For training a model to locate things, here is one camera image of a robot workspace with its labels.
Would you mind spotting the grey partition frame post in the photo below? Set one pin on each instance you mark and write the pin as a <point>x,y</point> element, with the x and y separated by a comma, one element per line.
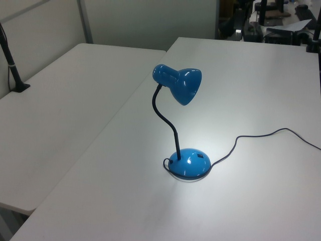
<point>84,21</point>

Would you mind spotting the dark equipment box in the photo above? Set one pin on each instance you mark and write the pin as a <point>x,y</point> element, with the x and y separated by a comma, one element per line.
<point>279,36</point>

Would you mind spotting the black clamped stand pole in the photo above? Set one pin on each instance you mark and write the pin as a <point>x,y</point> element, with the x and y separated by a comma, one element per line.
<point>313,42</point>

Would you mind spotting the black monitor stand post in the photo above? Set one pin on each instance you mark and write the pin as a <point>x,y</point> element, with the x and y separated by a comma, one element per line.
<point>262,11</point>

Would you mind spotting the blue gooseneck desk lamp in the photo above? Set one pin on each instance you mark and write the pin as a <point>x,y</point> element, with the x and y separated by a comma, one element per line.
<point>186,165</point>

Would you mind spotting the black camera stand pole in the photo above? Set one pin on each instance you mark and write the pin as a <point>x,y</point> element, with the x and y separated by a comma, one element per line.
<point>13,69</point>

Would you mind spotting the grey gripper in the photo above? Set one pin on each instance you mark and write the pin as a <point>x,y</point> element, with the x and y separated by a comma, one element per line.
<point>239,20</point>

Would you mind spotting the light blue paper sheet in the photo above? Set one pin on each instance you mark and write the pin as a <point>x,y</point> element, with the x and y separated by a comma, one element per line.
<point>294,25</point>

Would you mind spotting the brown flat pad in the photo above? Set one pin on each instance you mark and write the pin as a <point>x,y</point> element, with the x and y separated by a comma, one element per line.
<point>277,14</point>

